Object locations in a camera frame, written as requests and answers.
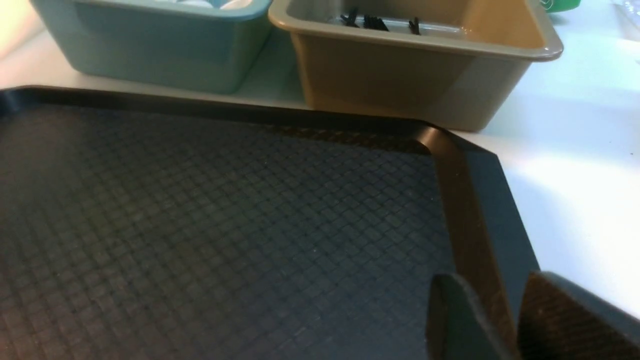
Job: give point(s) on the green backdrop cloth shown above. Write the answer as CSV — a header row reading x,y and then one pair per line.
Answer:
x,y
558,6

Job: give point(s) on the black serving tray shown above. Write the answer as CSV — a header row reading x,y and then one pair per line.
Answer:
x,y
140,227

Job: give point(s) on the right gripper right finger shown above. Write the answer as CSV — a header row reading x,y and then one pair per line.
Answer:
x,y
559,320

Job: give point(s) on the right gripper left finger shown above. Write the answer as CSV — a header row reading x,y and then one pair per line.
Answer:
x,y
457,327

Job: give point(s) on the brown plastic bin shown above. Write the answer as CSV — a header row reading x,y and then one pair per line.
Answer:
x,y
457,74

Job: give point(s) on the bundle of black chopsticks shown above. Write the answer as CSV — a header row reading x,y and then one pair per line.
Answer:
x,y
366,21

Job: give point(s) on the teal plastic bin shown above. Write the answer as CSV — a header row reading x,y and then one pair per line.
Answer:
x,y
196,45

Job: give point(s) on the clear plastic bag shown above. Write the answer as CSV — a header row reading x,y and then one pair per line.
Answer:
x,y
629,13

